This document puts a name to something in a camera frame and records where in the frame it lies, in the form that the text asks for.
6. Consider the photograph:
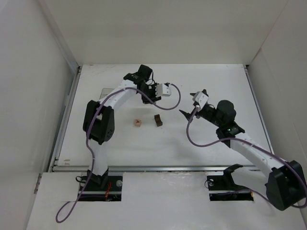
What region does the dark brown wood block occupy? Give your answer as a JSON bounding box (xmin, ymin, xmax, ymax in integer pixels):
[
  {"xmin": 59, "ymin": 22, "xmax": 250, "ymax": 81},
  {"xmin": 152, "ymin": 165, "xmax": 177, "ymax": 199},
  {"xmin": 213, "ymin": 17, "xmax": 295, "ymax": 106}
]
[{"xmin": 154, "ymin": 114, "xmax": 163, "ymax": 127}]

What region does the wood cube with letter A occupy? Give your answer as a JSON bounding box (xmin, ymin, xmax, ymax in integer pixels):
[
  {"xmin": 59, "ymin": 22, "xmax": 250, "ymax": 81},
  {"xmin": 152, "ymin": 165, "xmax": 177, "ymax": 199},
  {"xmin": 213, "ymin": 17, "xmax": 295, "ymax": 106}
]
[{"xmin": 134, "ymin": 119, "xmax": 142, "ymax": 127}]

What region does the clear plastic box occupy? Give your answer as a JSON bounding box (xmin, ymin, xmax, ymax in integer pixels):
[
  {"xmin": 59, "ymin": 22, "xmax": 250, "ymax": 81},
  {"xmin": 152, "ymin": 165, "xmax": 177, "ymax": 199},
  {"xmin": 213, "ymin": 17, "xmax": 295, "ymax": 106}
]
[{"xmin": 99, "ymin": 88, "xmax": 114, "ymax": 100}]

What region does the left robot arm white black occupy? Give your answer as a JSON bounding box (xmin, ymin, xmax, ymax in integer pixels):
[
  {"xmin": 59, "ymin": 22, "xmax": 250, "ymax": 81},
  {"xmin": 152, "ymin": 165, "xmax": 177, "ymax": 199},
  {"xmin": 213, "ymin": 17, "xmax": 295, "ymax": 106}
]
[{"xmin": 83, "ymin": 65, "xmax": 161, "ymax": 188}]

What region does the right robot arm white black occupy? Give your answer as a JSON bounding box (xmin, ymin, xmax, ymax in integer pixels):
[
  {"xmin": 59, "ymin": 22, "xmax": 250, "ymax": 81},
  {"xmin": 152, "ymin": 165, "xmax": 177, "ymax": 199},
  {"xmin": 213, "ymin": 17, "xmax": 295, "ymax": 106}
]
[{"xmin": 182, "ymin": 90, "xmax": 307, "ymax": 211}]

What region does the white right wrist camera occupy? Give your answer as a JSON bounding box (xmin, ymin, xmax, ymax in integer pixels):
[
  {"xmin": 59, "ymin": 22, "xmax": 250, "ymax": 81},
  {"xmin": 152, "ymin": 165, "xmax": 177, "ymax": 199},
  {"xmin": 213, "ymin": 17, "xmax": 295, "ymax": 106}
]
[{"xmin": 192, "ymin": 92, "xmax": 209, "ymax": 110}]

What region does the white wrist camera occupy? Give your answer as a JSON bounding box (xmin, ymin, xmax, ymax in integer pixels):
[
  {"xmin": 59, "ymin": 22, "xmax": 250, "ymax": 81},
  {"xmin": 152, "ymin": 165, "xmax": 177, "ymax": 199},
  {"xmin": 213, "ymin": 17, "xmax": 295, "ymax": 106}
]
[
  {"xmin": 155, "ymin": 83, "xmax": 172, "ymax": 97},
  {"xmin": 192, "ymin": 92, "xmax": 209, "ymax": 110}
]

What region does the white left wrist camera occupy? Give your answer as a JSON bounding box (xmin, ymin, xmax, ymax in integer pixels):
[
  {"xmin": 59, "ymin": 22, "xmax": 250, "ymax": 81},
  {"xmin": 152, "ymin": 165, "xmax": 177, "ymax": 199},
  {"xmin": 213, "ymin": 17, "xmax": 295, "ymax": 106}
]
[{"xmin": 155, "ymin": 83, "xmax": 172, "ymax": 97}]

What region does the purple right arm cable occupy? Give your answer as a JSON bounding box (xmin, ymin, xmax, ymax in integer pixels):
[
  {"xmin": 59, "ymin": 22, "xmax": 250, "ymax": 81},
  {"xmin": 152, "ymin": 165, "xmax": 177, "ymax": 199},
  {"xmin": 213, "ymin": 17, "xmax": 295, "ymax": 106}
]
[{"xmin": 186, "ymin": 105, "xmax": 307, "ymax": 208}]

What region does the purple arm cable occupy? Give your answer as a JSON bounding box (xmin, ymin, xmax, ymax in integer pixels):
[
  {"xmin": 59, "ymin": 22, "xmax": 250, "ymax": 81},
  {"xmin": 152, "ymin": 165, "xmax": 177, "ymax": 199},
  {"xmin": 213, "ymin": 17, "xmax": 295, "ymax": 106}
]
[
  {"xmin": 186, "ymin": 105, "xmax": 307, "ymax": 208},
  {"xmin": 55, "ymin": 82, "xmax": 182, "ymax": 225}
]

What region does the aluminium right side rail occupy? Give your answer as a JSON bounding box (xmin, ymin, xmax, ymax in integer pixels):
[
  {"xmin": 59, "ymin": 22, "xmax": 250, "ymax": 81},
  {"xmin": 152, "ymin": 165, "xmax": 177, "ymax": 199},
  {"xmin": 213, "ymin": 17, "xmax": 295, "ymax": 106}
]
[{"xmin": 243, "ymin": 65, "xmax": 274, "ymax": 154}]

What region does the aluminium rail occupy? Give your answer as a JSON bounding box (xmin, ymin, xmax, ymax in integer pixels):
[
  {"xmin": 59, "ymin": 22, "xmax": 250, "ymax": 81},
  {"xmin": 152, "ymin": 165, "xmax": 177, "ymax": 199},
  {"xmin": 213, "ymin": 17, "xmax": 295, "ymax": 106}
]
[
  {"xmin": 44, "ymin": 66, "xmax": 82, "ymax": 172},
  {"xmin": 51, "ymin": 164, "xmax": 280, "ymax": 173},
  {"xmin": 243, "ymin": 65, "xmax": 274, "ymax": 154}
]

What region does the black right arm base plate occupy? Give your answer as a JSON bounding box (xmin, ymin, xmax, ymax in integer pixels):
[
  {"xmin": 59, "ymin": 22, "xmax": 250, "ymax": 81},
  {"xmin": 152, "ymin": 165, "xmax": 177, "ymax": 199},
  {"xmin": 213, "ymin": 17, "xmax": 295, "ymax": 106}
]
[{"xmin": 204, "ymin": 164, "xmax": 254, "ymax": 201}]

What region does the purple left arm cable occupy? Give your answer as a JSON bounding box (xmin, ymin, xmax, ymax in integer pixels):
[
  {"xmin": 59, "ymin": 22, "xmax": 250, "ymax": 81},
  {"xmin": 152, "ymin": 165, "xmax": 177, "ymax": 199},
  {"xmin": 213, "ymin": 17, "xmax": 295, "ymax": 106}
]
[{"xmin": 55, "ymin": 82, "xmax": 182, "ymax": 225}]

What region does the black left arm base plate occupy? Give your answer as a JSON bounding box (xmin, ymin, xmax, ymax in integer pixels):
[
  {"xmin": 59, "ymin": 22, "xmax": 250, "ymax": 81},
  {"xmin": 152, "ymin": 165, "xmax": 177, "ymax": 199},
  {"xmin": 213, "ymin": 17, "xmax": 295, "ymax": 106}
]
[{"xmin": 79, "ymin": 175, "xmax": 123, "ymax": 202}]

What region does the aluminium left side rail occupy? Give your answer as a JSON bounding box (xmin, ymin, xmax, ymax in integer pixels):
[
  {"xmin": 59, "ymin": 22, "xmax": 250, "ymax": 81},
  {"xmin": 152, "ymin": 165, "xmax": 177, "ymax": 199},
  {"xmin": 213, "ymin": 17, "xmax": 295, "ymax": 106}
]
[{"xmin": 44, "ymin": 66, "xmax": 82, "ymax": 172}]

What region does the aluminium front rail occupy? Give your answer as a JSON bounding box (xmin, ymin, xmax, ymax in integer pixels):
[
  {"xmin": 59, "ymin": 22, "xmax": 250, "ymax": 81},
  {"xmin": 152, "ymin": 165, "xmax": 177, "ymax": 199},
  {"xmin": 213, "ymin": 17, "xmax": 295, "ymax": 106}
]
[{"xmin": 51, "ymin": 164, "xmax": 280, "ymax": 173}]

